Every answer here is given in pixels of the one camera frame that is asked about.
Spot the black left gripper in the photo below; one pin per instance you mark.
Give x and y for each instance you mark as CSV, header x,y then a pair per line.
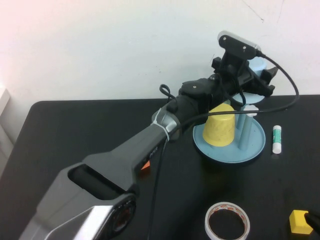
x,y
235,80

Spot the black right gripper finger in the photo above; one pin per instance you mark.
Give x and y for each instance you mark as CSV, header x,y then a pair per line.
x,y
315,218

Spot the light blue plastic cup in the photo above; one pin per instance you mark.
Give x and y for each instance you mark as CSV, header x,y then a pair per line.
x,y
258,66

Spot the grey and black left arm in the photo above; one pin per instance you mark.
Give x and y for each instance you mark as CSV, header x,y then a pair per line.
x,y
100,175

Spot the yellow plastic cup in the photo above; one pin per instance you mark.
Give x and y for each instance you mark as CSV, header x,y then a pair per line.
x,y
220,130

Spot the blue cup stand with posts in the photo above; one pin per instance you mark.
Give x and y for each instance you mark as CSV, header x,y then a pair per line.
x,y
225,152

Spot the yellow foam cube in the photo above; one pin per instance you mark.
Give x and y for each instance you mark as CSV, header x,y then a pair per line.
x,y
298,222

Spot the green and white glue stick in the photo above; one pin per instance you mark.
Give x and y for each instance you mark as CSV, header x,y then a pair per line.
x,y
276,140

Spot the white adhesive tape roll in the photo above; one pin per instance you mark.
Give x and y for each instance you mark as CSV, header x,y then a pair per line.
x,y
208,220

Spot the orange foam cube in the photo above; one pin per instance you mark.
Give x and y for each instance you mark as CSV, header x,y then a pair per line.
x,y
145,166

